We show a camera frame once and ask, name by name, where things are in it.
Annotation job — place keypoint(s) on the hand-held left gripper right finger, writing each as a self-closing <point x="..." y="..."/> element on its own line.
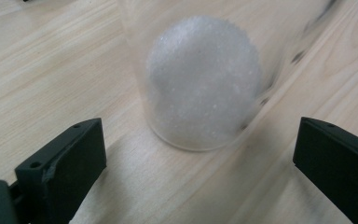
<point x="338" y="168"/>

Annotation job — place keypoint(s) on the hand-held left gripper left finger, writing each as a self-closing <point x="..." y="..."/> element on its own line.
<point x="65" y="165"/>

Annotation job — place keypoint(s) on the glass jar with silver lid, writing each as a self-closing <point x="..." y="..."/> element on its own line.
<point x="202" y="87"/>

